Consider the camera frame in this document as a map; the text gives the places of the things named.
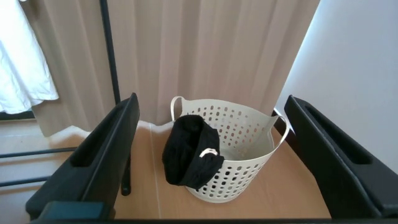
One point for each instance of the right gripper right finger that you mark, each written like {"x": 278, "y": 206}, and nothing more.
{"x": 339, "y": 180}

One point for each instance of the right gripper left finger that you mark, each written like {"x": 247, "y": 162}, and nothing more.
{"x": 102, "y": 174}

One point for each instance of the black garment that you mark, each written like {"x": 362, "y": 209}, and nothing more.
{"x": 186, "y": 149}

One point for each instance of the white garment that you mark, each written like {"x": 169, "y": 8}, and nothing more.
{"x": 21, "y": 62}

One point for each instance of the white laundry basket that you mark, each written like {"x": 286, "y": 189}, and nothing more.
{"x": 242, "y": 130}

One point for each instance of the black clothes rack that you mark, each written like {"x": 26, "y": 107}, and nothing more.
{"x": 110, "y": 46}

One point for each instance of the beige curtain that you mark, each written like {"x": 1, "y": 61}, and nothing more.
{"x": 202, "y": 46}

